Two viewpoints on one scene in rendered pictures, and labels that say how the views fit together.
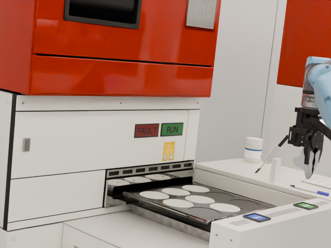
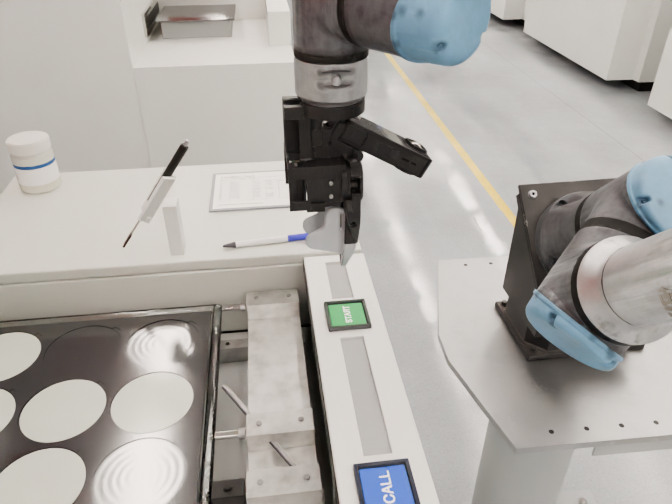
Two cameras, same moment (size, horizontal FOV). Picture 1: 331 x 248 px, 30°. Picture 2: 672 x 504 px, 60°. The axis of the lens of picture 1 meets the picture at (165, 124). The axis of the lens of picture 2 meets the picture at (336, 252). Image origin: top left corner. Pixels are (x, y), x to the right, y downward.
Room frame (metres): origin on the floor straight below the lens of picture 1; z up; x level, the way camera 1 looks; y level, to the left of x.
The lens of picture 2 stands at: (1.45, 0.02, 1.46)
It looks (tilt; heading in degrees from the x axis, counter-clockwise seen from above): 33 degrees down; 310
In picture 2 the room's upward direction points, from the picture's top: straight up
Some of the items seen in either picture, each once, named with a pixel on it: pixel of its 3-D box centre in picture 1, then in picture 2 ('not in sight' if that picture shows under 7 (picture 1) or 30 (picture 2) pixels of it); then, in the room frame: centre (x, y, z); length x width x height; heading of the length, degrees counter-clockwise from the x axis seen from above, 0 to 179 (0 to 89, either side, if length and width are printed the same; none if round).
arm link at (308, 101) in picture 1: (313, 102); (331, 78); (1.84, -0.43, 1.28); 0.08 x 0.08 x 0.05
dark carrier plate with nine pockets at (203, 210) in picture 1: (199, 200); (63, 411); (2.03, -0.14, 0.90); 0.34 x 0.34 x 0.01; 48
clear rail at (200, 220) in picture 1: (163, 207); not in sight; (1.89, -0.02, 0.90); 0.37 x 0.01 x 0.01; 48
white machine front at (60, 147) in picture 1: (115, 154); not in sight; (2.04, 0.16, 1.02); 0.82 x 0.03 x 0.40; 138
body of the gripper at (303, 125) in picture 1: (308, 128); (324, 151); (1.85, -0.43, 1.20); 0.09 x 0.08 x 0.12; 48
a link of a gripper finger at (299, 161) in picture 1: (302, 163); (330, 239); (1.83, -0.42, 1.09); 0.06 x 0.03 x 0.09; 48
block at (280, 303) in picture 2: not in sight; (273, 303); (1.98, -0.46, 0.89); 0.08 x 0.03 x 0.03; 48
